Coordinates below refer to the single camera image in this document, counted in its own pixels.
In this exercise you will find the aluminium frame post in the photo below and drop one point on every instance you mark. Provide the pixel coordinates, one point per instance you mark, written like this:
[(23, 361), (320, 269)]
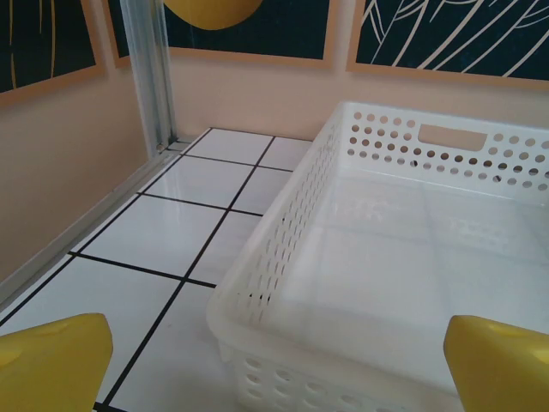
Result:
[(150, 64)]

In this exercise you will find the white perforated plastic basket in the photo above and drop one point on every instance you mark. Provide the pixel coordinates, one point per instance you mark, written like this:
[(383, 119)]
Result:
[(386, 257)]

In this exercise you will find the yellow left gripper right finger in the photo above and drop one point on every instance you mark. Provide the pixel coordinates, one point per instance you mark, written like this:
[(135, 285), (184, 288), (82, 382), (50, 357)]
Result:
[(502, 369)]

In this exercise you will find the aluminium side rail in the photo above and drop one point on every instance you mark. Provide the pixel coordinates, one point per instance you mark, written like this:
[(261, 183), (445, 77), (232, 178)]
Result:
[(86, 227)]

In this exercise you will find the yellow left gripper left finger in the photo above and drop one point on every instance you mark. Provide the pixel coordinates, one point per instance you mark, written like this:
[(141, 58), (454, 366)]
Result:
[(47, 369)]

